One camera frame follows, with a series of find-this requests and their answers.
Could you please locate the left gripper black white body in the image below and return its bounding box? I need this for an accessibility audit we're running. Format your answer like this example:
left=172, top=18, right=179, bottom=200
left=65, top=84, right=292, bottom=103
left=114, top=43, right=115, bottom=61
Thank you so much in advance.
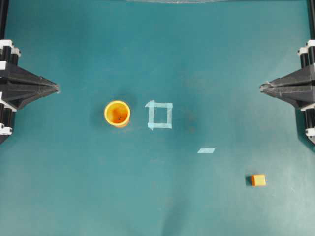
left=0, top=39, right=21, bottom=144

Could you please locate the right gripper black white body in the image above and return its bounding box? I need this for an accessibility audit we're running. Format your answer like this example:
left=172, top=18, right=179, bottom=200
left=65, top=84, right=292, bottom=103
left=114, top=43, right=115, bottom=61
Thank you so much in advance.
left=296, top=39, right=315, bottom=145

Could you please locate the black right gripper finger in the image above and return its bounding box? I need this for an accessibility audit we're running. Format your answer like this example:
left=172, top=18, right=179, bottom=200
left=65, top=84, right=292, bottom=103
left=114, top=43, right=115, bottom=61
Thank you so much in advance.
left=260, top=86, right=315, bottom=110
left=259, top=63, right=315, bottom=90

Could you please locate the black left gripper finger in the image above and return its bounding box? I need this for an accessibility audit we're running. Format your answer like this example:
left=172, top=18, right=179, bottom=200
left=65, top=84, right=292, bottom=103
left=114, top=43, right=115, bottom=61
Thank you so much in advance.
left=0, top=64, right=59, bottom=89
left=0, top=86, right=60, bottom=110

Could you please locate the orange wooden block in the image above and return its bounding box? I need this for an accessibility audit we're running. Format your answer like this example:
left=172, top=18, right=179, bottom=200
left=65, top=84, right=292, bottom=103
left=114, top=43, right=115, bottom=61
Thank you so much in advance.
left=251, top=175, right=266, bottom=186

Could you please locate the orange plastic cup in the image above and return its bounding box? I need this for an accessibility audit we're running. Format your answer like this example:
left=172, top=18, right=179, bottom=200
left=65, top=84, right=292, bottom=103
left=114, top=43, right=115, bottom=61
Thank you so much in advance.
left=104, top=100, right=131, bottom=128

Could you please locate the light blue tape strip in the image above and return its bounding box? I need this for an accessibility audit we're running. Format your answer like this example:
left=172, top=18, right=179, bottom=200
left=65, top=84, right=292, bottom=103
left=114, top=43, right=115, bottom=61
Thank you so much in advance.
left=197, top=148, right=215, bottom=154

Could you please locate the light blue tape square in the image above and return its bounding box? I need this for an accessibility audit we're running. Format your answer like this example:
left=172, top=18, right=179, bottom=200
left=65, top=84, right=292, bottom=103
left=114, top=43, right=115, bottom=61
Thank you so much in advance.
left=145, top=100, right=173, bottom=130

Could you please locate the black frame post left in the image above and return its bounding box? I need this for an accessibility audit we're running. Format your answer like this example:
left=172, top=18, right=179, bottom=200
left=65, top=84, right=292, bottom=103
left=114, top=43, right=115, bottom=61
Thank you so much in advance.
left=0, top=0, right=9, bottom=40

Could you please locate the black frame post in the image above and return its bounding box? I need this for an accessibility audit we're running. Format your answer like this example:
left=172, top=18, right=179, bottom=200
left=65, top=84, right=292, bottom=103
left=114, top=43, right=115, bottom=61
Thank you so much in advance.
left=307, top=0, right=315, bottom=39
left=0, top=0, right=9, bottom=40

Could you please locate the black frame post right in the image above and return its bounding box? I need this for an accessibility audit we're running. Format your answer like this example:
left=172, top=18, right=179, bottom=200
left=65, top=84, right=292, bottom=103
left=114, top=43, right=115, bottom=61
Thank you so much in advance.
left=307, top=0, right=315, bottom=39

